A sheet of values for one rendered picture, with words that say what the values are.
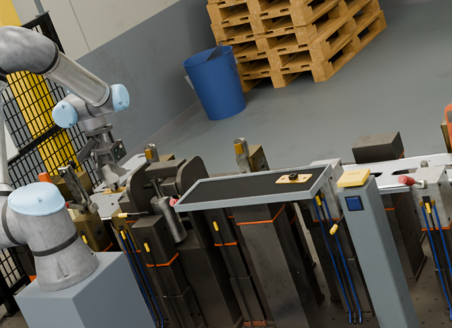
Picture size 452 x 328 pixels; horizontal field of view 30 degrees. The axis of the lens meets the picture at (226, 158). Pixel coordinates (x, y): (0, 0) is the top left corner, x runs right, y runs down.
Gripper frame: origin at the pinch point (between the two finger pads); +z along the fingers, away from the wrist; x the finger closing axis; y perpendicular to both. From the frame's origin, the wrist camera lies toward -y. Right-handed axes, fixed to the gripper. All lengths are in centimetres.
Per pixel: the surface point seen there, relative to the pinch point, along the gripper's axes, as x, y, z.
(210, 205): -41, 61, -10
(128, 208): -25.2, 24.2, -4.0
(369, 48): 470, -90, 109
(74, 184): -16.8, 1.2, -9.2
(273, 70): 406, -151, 95
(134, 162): 33.3, -16.1, 6.7
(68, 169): -17.3, 1.6, -14.4
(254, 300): -24, 53, 27
